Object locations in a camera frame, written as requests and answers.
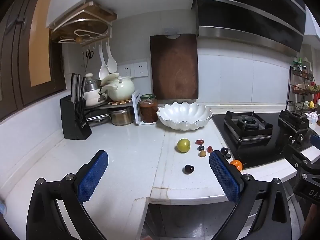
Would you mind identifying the white wall socket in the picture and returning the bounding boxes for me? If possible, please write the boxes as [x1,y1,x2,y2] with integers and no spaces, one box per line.
[133,61,149,77]
[117,64,133,77]

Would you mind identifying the cream ceramic pot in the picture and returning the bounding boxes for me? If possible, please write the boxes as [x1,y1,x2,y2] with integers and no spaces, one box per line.
[101,73,135,102]

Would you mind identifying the white scalloped bowl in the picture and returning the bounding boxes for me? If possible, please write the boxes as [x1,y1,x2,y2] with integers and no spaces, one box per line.
[157,102,213,131]

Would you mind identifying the wooden cutting board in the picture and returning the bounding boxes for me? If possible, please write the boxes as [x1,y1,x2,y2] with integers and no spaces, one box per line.
[149,34,199,100]

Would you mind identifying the black range hood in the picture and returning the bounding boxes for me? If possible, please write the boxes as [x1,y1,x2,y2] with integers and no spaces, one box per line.
[191,0,307,54]

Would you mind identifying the brown wooden door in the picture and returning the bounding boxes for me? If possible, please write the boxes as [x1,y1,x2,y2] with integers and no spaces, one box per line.
[0,0,67,122]

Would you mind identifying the steel pot with lid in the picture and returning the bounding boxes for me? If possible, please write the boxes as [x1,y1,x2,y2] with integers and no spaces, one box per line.
[84,73,103,93]

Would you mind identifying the white spoon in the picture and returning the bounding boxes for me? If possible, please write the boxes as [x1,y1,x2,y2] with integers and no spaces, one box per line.
[99,45,109,80]
[106,42,118,73]

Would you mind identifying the black gas stove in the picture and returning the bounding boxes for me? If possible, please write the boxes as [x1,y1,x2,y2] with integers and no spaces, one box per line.
[212,111,320,169]

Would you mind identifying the person's right forearm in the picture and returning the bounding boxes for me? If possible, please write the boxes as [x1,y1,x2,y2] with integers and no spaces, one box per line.
[302,204,320,240]

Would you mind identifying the white wire hanging rack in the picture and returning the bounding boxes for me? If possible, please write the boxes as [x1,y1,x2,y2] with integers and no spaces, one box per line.
[50,1,118,47]

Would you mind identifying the black knife block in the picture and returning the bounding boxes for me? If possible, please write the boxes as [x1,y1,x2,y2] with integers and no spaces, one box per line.
[60,95,92,140]

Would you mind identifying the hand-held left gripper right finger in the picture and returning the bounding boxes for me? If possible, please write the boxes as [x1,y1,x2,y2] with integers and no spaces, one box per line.
[209,151,293,240]

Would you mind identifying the steel container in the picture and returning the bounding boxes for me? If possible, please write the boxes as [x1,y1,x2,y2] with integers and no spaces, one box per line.
[110,108,135,126]

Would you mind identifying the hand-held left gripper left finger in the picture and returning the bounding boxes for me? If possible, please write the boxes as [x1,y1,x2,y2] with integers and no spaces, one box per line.
[26,150,109,240]

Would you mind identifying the black burner grate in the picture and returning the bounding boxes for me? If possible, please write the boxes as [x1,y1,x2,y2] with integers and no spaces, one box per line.
[224,110,273,143]
[278,109,310,133]

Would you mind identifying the black scissors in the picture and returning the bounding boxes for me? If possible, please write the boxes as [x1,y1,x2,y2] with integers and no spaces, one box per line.
[82,50,94,72]

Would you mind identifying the black wire spice rack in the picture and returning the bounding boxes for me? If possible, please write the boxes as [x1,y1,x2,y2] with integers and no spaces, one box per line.
[286,65,320,117]

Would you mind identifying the small orange mandarin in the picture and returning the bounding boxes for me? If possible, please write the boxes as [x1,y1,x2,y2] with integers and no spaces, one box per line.
[229,159,243,172]

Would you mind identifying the green plum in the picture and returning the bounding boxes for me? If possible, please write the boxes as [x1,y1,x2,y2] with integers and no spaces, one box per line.
[177,138,191,153]

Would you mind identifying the woven trivet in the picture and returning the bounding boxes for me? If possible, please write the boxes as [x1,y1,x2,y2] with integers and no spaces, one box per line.
[107,99,132,106]

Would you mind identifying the white pot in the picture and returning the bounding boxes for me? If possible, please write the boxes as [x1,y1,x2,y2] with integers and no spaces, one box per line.
[84,90,108,107]

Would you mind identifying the glass jar green lid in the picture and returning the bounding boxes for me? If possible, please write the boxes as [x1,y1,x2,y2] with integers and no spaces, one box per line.
[139,94,159,125]

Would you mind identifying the white shelf rack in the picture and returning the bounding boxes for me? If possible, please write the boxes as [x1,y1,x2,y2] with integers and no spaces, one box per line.
[85,92,140,127]

